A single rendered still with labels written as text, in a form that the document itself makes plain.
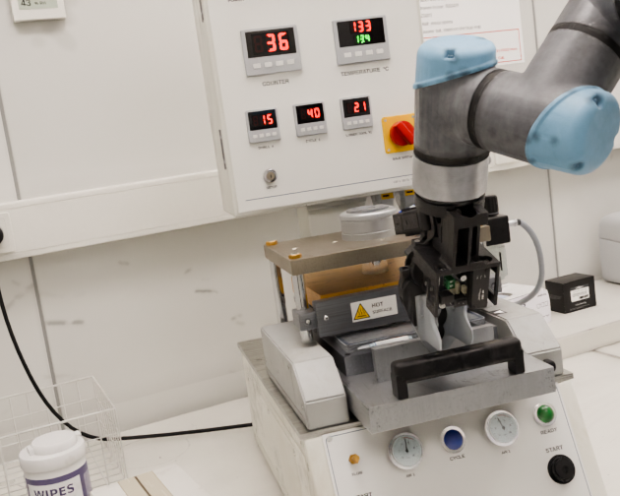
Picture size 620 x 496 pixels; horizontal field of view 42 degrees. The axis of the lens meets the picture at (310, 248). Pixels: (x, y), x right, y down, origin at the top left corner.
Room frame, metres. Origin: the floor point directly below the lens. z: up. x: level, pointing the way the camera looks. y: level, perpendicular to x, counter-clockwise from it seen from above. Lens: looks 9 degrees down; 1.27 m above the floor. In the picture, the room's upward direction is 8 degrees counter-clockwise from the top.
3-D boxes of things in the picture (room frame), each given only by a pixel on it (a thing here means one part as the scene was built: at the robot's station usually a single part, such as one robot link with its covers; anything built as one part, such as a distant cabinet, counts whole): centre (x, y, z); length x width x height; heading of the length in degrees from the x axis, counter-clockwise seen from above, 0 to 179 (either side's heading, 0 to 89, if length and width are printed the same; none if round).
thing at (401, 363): (0.85, -0.14, 0.99); 0.15 x 0.02 x 0.04; 103
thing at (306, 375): (1.01, 0.03, 0.96); 0.25 x 0.05 x 0.07; 13
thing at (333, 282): (1.10, -0.09, 1.07); 0.22 x 0.17 x 0.10; 103
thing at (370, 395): (0.99, -0.11, 0.97); 0.30 x 0.22 x 0.08; 13
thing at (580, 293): (1.74, -0.56, 0.83); 0.09 x 0.06 x 0.07; 113
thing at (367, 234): (1.14, -0.10, 1.08); 0.31 x 0.24 x 0.13; 103
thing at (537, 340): (1.06, -0.24, 0.96); 0.26 x 0.05 x 0.07; 13
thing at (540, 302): (1.65, -0.36, 0.83); 0.23 x 0.12 x 0.07; 121
